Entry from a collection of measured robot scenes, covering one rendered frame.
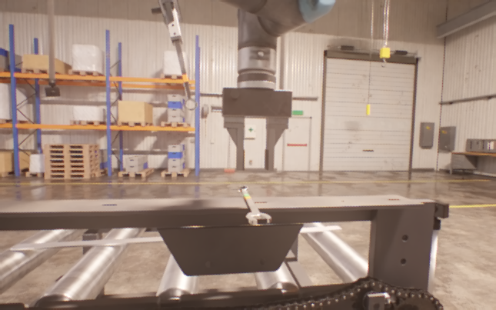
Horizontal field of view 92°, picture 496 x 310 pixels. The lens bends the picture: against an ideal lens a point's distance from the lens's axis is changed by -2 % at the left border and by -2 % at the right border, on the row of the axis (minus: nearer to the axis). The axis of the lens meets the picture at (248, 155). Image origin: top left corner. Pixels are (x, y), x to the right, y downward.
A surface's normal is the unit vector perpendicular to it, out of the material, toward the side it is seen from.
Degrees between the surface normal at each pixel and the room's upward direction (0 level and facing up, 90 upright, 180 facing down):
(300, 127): 90
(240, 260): 90
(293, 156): 90
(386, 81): 90
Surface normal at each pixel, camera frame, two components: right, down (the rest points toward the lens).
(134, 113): 0.14, 0.07
